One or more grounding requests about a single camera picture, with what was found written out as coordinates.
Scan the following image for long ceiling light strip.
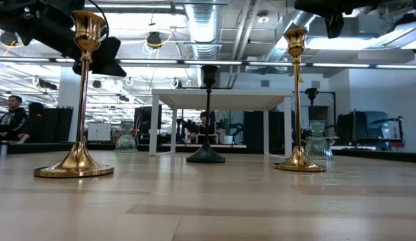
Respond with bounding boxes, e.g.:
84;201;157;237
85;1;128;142
0;56;416;70

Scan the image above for silver round ventilation duct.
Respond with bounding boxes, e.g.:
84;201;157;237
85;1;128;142
184;0;222;60

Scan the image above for black tall candlestick holder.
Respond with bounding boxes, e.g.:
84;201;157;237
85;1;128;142
186;64;226;165
305;87;319;123

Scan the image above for person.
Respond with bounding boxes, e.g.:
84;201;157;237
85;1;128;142
188;111;216;144
0;95;29;142
16;102;47;145

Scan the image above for black door frame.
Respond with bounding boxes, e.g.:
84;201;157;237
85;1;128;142
299;90;337;135

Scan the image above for silver slanted ventilation duct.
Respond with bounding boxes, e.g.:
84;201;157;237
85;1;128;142
263;9;316;63

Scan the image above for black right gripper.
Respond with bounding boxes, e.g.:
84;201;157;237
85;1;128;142
293;0;379;39

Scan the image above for black cabinet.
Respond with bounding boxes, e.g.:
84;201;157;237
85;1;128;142
243;110;285;151

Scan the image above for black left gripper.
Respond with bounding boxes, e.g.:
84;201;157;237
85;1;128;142
0;0;127;78

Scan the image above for black round ceiling fixture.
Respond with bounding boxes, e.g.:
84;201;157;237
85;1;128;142
0;31;18;46
146;31;163;48

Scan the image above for black monitors on desk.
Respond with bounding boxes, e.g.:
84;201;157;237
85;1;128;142
335;110;390;145

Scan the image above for gold tall candlestick holder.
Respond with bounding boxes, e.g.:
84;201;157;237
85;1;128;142
273;27;328;173
33;9;115;179

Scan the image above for white small shelf table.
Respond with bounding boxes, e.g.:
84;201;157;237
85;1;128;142
149;88;293;160

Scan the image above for green plant in white pot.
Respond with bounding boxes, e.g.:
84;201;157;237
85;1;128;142
216;118;245;145

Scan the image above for black computer monitor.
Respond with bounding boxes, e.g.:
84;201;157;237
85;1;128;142
133;105;163;137

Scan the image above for black table edge rail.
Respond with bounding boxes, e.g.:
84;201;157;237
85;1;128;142
0;142;416;165

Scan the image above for black partition panels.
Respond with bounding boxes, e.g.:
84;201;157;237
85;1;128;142
43;106;74;143

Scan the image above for green ribbed glass candle holder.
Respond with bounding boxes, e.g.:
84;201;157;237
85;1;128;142
303;120;334;161
113;120;139;154

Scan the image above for white low cabinet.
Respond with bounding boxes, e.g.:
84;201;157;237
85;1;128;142
86;122;113;143

